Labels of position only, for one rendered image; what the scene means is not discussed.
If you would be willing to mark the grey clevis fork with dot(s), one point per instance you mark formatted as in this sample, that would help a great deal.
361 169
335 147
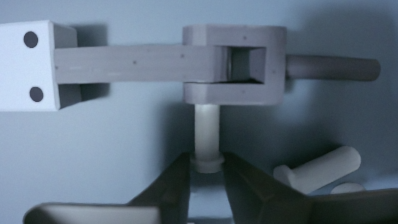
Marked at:
269 65

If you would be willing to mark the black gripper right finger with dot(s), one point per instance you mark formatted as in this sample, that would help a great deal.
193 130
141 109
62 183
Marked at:
257 198

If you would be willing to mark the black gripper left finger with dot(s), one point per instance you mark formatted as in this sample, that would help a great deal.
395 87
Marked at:
172 188

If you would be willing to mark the white square block with black dots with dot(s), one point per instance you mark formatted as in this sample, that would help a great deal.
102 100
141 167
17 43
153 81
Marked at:
27 74

